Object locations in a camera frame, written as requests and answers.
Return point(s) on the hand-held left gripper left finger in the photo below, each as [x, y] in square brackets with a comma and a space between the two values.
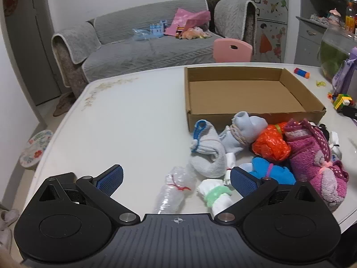
[110, 180]

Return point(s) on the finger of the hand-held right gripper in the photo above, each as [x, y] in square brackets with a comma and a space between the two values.
[350, 113]

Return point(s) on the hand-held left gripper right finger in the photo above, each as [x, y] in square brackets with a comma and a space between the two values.
[242, 182]

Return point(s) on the white bundle green band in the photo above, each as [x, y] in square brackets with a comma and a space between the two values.
[214, 195]

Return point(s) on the black sock bundle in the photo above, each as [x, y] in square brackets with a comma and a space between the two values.
[324, 129]

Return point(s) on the blue sock bundle pink band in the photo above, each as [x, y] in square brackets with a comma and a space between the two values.
[276, 173]

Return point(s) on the grey sock bundle blue band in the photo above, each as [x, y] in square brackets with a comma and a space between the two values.
[207, 162]

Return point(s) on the orange bag bundle green band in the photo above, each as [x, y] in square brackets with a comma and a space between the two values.
[270, 145]

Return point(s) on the light blue sock bundle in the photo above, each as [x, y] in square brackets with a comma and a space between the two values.
[251, 128]

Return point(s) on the magenta fluffy sock bundle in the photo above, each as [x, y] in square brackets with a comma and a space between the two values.
[309, 156]

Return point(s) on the clear plastic bag bundle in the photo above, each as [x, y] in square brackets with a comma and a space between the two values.
[170, 192]

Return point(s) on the brown cardboard box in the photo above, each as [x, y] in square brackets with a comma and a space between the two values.
[239, 95]

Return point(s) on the white desktop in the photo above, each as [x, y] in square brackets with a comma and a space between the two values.
[134, 122]

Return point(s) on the colourful block toy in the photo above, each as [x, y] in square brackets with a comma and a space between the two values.
[341, 100]

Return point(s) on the purple gift bag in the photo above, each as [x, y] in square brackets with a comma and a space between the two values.
[345, 75]

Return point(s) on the small yellow plastic piece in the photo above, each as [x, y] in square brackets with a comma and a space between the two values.
[320, 83]

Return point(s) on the colourful block stick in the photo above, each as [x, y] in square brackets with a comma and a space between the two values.
[301, 72]

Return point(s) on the floral round stool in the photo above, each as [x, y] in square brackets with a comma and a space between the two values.
[36, 148]

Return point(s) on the grey cabinet shelf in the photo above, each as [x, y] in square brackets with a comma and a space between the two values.
[306, 39]

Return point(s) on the brown slippers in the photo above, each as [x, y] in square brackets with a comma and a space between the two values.
[62, 106]

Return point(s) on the orange drink bottle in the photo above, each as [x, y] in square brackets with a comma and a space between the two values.
[350, 16]

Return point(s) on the white fluffy slipper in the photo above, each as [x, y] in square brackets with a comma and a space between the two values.
[8, 220]

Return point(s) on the fridge with flower stickers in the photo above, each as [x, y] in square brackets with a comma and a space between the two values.
[273, 33]

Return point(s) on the grey quilted sofa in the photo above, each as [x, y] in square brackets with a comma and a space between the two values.
[139, 53]

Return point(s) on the pink chair back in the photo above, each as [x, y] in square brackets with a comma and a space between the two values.
[223, 50]

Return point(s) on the clear blue plastic bag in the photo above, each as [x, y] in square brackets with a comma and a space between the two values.
[139, 33]

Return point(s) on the grey door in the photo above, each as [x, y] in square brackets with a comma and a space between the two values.
[30, 47]

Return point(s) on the blue toy castle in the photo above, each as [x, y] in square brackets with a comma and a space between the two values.
[156, 30]

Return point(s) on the small plush toys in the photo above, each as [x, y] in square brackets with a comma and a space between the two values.
[191, 33]

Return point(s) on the pink plastic bag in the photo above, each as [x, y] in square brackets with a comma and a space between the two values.
[184, 19]

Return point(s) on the red round door ornament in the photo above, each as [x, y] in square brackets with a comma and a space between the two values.
[10, 2]

